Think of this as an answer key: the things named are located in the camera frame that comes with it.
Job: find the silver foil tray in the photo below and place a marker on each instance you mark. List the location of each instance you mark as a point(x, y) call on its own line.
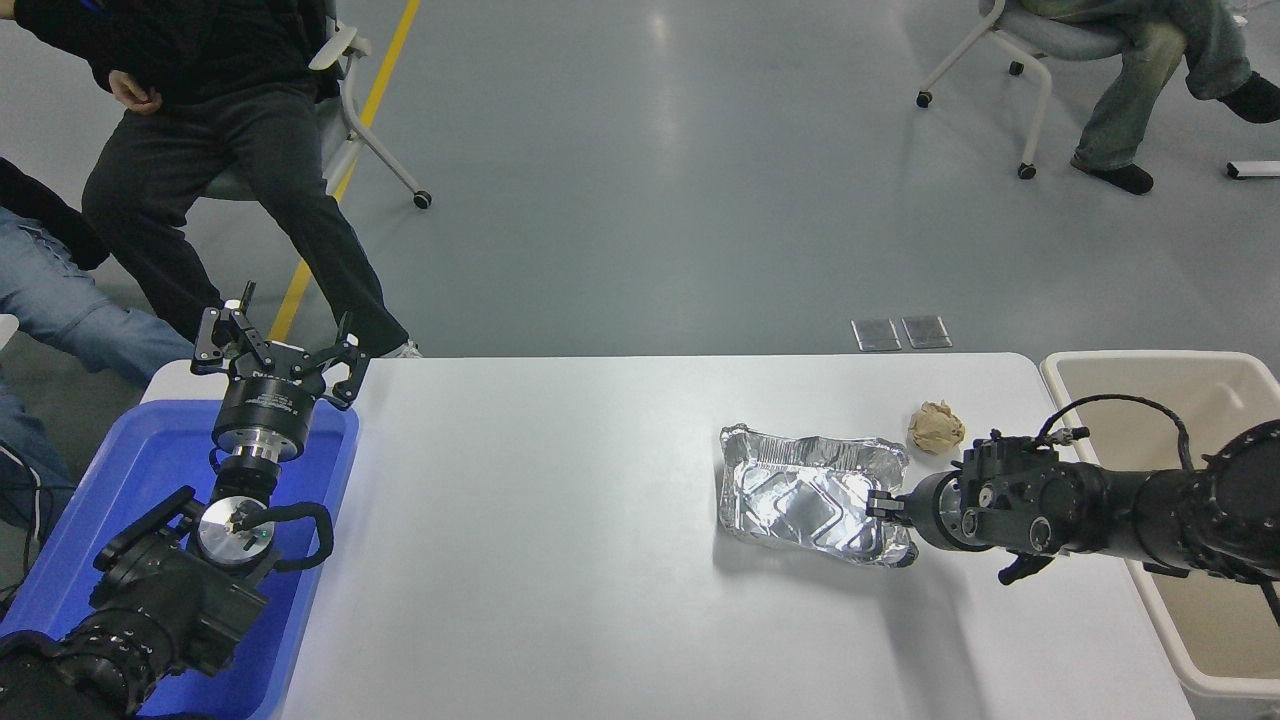
point(800, 495)

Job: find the metal floor plate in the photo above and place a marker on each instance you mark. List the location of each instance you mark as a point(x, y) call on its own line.
point(926, 331)
point(876, 334)

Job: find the person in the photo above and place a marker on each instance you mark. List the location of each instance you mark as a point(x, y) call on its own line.
point(200, 60)
point(1130, 90)
point(60, 300)

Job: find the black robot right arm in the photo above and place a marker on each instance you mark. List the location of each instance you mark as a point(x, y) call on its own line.
point(1130, 510)

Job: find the blue plastic tray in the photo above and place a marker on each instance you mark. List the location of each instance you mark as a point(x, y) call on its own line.
point(130, 450)

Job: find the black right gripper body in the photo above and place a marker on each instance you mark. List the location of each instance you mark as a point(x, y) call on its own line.
point(935, 510)

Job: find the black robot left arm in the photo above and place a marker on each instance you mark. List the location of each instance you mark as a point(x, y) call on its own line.
point(160, 600)

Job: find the white flat bar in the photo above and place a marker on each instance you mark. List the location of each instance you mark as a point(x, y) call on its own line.
point(1255, 170)

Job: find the person's hand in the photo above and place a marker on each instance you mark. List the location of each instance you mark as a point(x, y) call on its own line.
point(135, 95)

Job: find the white grey wheeled chair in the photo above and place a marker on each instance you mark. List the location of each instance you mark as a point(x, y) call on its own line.
point(385, 160)
point(1060, 40)

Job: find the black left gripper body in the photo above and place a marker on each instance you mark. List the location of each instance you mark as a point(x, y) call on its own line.
point(265, 400)

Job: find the large pale bin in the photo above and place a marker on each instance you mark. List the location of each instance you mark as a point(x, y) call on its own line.
point(1220, 640)

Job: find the crumpled tan paper ball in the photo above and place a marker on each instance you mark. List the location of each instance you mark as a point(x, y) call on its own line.
point(937, 427)

